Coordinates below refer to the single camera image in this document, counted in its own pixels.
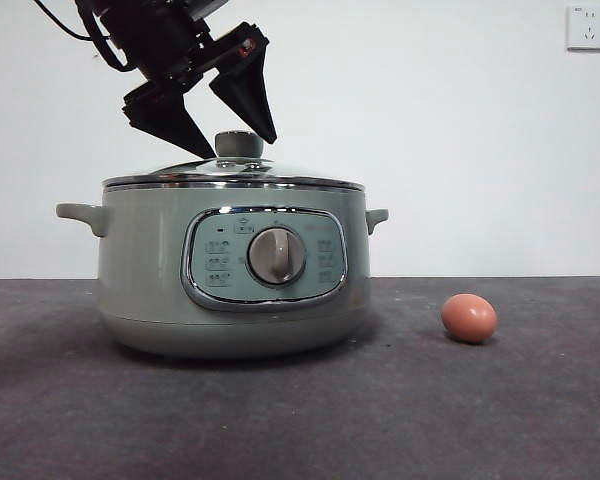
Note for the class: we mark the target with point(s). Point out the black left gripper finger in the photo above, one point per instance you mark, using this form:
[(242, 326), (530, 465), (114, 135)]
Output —
[(167, 117), (250, 100)]

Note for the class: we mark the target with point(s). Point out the glass lid with green knob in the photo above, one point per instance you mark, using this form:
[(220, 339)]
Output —
[(238, 144)]

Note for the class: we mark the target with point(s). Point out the brown egg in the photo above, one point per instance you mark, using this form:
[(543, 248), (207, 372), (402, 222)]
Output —
[(469, 318)]

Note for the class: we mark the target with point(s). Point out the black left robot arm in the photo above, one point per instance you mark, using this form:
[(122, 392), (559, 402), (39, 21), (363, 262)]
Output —
[(145, 30)]

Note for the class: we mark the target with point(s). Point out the sage green electric cooking pot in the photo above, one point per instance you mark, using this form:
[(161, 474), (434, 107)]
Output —
[(145, 270)]

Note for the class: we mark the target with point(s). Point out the white wall power socket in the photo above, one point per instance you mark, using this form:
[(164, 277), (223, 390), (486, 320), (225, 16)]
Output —
[(587, 27)]

